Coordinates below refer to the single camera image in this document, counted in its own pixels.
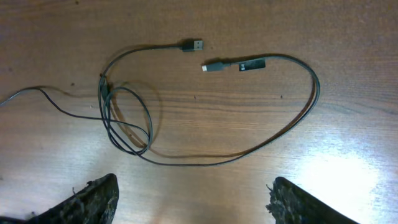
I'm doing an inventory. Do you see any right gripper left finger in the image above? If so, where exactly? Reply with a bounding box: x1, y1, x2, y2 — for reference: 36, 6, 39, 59
1, 173, 119, 224

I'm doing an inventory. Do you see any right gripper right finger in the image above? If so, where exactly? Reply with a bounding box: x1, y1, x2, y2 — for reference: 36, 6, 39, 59
266, 177, 356, 224

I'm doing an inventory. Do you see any thick black USB cable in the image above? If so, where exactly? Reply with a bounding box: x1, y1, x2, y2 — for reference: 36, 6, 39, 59
98, 53, 321, 167

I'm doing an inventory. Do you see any thin black USB cable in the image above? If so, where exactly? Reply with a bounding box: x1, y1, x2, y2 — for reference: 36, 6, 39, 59
0, 39, 205, 156

